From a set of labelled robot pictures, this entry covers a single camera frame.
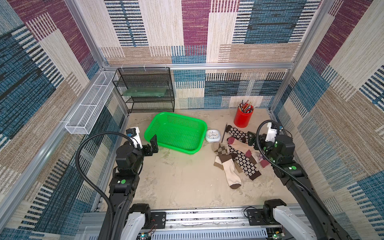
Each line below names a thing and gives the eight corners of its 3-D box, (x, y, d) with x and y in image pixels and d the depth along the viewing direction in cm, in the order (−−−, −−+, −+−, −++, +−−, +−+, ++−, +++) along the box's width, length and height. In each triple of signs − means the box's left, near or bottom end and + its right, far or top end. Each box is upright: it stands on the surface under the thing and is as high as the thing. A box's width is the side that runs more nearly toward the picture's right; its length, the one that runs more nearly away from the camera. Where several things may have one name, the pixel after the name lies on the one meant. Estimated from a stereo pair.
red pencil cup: (235, 128, 111) (240, 113, 99) (233, 118, 118) (237, 102, 105) (248, 128, 111) (255, 113, 99) (245, 118, 118) (251, 102, 105)
